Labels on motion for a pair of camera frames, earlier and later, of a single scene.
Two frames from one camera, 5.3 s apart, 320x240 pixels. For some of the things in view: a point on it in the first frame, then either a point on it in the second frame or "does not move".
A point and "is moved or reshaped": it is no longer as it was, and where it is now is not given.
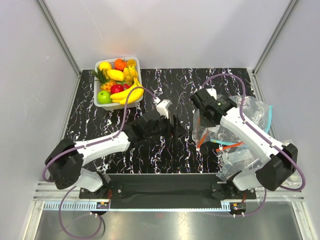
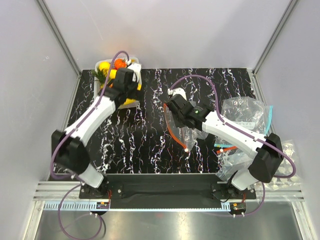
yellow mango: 115,75 does not move
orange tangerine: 119,64 does not move
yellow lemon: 103,65 does not move
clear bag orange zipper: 202,134 is moved or reshaped
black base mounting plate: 165,186 does not move
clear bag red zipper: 235,159 does not move
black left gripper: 176,131 to 136,95
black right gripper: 207,124 to 178,123
